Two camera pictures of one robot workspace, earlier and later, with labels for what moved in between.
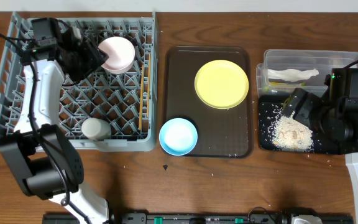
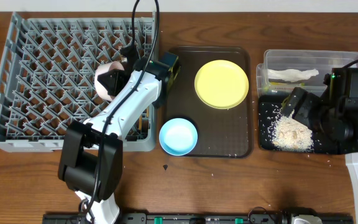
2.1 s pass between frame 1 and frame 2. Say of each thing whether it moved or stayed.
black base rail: stayed
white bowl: moved
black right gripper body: stayed
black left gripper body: moved
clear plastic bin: stayed
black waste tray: stayed
